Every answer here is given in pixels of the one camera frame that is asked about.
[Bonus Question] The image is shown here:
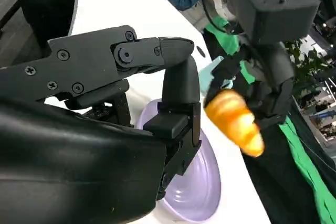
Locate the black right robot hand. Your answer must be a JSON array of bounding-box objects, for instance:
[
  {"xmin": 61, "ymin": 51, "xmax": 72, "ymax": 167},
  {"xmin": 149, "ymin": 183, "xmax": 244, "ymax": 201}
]
[{"xmin": 0, "ymin": 25, "xmax": 203, "ymax": 224}]

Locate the lilac plate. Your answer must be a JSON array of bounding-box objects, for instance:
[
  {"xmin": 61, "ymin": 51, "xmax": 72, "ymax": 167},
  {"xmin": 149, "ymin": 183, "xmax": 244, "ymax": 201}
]
[{"xmin": 136, "ymin": 98, "xmax": 222, "ymax": 216}]

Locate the green leafy plant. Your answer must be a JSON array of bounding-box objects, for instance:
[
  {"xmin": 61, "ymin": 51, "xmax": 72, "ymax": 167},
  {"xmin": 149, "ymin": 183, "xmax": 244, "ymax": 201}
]
[{"xmin": 283, "ymin": 38, "xmax": 336, "ymax": 99}]

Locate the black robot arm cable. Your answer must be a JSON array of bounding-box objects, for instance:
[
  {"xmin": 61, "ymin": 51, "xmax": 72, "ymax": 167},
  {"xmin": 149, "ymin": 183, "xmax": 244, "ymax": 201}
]
[{"xmin": 197, "ymin": 0, "xmax": 235, "ymax": 35}]

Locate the orange toy bread roll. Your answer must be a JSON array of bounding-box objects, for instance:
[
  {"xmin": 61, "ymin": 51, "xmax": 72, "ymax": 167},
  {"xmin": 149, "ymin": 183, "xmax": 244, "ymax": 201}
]
[{"xmin": 204, "ymin": 89, "xmax": 266, "ymax": 159}]

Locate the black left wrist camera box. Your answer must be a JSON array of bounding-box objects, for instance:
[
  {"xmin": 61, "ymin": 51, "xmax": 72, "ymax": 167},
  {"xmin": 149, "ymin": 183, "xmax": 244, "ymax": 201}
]
[{"xmin": 227, "ymin": 0, "xmax": 322, "ymax": 45}]

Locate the green cloth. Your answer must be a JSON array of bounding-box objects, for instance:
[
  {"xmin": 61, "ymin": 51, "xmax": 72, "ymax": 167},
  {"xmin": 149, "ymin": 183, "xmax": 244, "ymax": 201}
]
[{"xmin": 203, "ymin": 16, "xmax": 336, "ymax": 224}]

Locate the pale green mug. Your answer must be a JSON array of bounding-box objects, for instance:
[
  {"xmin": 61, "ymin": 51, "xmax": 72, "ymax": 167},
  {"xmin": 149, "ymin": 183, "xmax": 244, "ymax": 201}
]
[{"xmin": 198, "ymin": 56, "xmax": 236, "ymax": 94}]

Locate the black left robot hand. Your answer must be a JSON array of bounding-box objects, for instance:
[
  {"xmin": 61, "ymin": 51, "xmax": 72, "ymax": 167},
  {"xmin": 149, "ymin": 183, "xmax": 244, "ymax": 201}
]
[{"xmin": 204, "ymin": 40, "xmax": 295, "ymax": 131}]

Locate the black office chair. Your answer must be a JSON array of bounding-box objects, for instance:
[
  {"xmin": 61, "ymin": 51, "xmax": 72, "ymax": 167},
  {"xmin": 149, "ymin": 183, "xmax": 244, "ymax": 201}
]
[{"xmin": 15, "ymin": 0, "xmax": 77, "ymax": 57}]

